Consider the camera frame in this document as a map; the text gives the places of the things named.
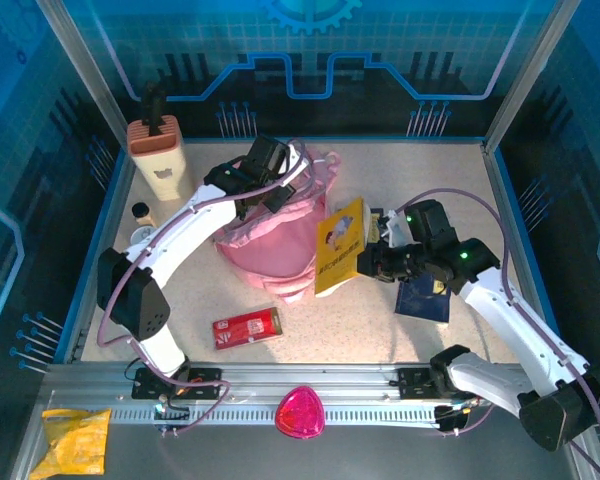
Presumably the aluminium slotted mounting rail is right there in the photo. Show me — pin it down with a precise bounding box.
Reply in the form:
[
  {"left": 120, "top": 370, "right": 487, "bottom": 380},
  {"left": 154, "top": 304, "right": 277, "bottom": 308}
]
[{"left": 44, "top": 362, "right": 571, "bottom": 426}]

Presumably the aluminium frame post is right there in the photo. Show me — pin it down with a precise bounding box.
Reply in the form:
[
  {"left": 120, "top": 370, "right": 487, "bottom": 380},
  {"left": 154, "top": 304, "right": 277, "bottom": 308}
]
[
  {"left": 482, "top": 0, "right": 581, "bottom": 154},
  {"left": 34, "top": 0, "right": 134, "bottom": 156}
]

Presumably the small jar black lid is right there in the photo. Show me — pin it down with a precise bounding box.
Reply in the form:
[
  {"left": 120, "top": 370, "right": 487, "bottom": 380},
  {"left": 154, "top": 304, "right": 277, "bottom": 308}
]
[{"left": 131, "top": 201, "right": 157, "bottom": 229}]

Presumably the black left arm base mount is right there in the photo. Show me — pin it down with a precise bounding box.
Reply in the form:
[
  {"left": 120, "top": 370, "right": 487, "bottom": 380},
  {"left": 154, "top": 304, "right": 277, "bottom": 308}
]
[{"left": 132, "top": 366, "right": 223, "bottom": 401}]

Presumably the black knife handle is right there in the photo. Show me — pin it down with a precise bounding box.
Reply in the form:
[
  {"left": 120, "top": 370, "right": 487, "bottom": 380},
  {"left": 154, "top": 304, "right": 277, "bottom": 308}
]
[{"left": 140, "top": 82, "right": 167, "bottom": 137}]

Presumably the dark blue book yellow label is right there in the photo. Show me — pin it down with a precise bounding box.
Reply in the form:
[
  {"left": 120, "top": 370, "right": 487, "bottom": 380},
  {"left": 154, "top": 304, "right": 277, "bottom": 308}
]
[{"left": 393, "top": 277, "right": 452, "bottom": 326}]

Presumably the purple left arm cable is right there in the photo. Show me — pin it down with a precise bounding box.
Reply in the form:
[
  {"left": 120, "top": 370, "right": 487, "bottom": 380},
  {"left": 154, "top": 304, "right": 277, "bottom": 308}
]
[{"left": 97, "top": 138, "right": 341, "bottom": 436}]

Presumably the yellow plastic bag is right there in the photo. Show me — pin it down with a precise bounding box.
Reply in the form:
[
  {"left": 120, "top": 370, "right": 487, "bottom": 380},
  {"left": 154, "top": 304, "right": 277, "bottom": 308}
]
[{"left": 28, "top": 407, "right": 112, "bottom": 476}]

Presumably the yellow cartoon cover book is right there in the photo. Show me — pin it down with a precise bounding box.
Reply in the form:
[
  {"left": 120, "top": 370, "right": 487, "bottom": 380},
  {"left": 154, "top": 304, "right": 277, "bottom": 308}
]
[{"left": 313, "top": 196, "right": 366, "bottom": 300}]

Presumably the pink triangular button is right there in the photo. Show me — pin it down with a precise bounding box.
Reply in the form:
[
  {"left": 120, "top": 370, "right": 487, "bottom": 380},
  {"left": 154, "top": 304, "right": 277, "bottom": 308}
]
[{"left": 273, "top": 384, "right": 326, "bottom": 441}]

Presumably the aluminium side rail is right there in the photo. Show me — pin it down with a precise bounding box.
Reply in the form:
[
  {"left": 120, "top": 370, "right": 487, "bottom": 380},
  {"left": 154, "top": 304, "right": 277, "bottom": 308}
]
[
  {"left": 481, "top": 142, "right": 571, "bottom": 364},
  {"left": 54, "top": 149, "right": 136, "bottom": 364}
]

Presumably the small circuit board with wires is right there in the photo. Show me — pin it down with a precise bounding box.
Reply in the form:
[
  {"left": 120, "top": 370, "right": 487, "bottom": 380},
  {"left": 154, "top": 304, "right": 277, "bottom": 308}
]
[
  {"left": 152, "top": 399, "right": 191, "bottom": 436},
  {"left": 432, "top": 399, "right": 481, "bottom": 436}
]

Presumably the beige knife block orange top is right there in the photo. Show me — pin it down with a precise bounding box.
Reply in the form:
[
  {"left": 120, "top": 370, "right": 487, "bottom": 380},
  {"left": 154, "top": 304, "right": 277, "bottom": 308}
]
[{"left": 126, "top": 114, "right": 196, "bottom": 203}]

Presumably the pink backpack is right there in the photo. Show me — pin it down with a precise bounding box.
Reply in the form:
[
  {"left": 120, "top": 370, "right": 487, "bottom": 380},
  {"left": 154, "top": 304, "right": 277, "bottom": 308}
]
[{"left": 213, "top": 142, "right": 344, "bottom": 305}]

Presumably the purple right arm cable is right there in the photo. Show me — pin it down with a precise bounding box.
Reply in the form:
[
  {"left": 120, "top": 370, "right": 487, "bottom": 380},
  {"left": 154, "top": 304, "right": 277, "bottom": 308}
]
[{"left": 394, "top": 187, "right": 600, "bottom": 479}]

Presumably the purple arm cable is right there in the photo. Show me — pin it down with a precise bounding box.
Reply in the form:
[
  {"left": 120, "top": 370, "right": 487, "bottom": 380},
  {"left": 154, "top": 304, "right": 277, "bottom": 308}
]
[
  {"left": 97, "top": 138, "right": 341, "bottom": 436},
  {"left": 394, "top": 187, "right": 600, "bottom": 479}
]

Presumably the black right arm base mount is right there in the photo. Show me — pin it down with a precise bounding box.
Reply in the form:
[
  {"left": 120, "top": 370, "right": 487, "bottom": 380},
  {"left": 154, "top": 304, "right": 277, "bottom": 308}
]
[{"left": 397, "top": 367, "right": 449, "bottom": 401}]

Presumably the red pencil case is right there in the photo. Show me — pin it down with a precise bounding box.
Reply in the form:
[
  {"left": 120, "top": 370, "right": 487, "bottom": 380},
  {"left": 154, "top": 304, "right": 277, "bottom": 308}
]
[{"left": 211, "top": 306, "right": 284, "bottom": 351}]

